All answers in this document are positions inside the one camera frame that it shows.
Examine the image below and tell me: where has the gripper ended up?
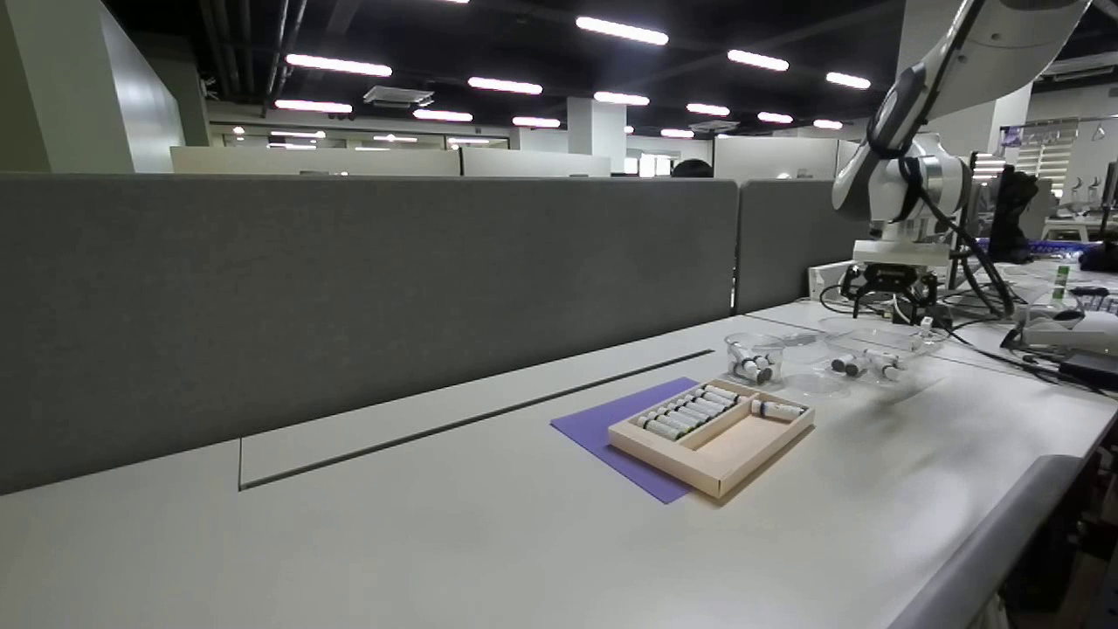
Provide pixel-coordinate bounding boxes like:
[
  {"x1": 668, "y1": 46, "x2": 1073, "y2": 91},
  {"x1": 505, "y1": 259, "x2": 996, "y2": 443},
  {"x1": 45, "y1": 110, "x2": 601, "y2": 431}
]
[{"x1": 839, "y1": 264, "x2": 943, "y2": 329}]

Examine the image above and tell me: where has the clear plastic container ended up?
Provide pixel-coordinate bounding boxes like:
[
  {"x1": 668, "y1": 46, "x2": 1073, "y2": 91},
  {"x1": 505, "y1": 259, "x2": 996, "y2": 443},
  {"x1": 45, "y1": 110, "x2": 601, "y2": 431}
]
[{"x1": 780, "y1": 330, "x2": 828, "y2": 375}]

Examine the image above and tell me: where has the bunch of small white bottles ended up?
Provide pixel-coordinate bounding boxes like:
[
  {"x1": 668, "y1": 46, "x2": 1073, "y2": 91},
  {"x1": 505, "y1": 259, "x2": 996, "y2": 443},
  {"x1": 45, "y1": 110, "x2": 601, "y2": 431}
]
[{"x1": 731, "y1": 342, "x2": 777, "y2": 385}]

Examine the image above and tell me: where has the row of small white bottles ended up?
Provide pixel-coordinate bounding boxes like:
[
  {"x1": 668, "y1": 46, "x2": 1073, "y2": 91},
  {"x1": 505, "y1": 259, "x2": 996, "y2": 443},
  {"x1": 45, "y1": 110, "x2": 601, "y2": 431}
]
[{"x1": 634, "y1": 384, "x2": 745, "y2": 442}]

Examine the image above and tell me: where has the clear plastic bowl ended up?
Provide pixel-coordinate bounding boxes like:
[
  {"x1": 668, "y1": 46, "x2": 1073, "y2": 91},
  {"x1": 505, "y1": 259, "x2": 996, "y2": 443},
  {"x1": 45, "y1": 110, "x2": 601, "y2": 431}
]
[{"x1": 818, "y1": 316, "x2": 949, "y2": 384}]

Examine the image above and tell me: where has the white box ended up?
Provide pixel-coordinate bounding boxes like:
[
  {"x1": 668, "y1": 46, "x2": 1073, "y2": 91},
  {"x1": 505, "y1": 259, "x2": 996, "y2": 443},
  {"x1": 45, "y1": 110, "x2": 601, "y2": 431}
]
[{"x1": 808, "y1": 260, "x2": 859, "y2": 304}]

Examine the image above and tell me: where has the short grey partition panel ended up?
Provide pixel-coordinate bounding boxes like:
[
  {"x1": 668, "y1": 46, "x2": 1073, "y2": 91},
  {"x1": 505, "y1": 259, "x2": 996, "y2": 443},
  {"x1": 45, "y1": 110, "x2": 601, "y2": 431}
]
[{"x1": 735, "y1": 179, "x2": 874, "y2": 315}]

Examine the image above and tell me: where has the clear plastic cup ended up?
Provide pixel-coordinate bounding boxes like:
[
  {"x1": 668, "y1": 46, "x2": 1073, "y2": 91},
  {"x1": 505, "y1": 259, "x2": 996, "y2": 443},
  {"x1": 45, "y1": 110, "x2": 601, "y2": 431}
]
[{"x1": 725, "y1": 332, "x2": 787, "y2": 387}]

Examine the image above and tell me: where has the white partition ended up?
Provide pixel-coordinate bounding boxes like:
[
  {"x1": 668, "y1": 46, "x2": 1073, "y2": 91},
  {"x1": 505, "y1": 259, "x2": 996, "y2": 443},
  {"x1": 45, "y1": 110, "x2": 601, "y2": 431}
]
[{"x1": 712, "y1": 136, "x2": 861, "y2": 185}]

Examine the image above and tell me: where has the black power adapter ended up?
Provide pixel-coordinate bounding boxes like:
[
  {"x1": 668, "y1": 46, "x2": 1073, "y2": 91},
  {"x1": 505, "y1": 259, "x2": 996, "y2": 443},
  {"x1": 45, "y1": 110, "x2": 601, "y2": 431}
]
[{"x1": 1059, "y1": 348, "x2": 1118, "y2": 391}]

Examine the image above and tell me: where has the wooden divided tray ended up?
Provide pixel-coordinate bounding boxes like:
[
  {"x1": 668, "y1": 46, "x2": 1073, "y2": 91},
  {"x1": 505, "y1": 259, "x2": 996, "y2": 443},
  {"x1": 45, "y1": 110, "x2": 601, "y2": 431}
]
[{"x1": 608, "y1": 379, "x2": 816, "y2": 500}]

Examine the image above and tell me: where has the purple paper sheet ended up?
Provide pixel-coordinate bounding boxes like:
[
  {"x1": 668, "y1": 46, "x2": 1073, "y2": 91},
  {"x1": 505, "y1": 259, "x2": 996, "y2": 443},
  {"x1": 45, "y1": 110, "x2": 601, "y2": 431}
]
[{"x1": 550, "y1": 377, "x2": 701, "y2": 505}]

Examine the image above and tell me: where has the row of white partitions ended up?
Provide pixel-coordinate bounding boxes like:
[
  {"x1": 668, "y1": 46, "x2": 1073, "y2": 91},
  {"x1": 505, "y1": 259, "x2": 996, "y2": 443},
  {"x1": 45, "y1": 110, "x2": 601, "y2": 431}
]
[{"x1": 170, "y1": 144, "x2": 612, "y2": 179}]

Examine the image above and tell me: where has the long grey partition panel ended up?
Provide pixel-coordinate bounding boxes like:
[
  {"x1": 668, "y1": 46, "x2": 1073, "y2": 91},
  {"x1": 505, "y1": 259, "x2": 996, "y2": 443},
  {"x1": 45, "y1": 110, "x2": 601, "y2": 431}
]
[{"x1": 0, "y1": 172, "x2": 741, "y2": 496}]

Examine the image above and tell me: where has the black cable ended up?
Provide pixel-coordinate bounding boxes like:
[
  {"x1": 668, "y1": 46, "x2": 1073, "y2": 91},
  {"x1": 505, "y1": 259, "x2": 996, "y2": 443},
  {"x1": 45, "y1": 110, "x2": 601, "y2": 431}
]
[{"x1": 948, "y1": 319, "x2": 1118, "y2": 398}]

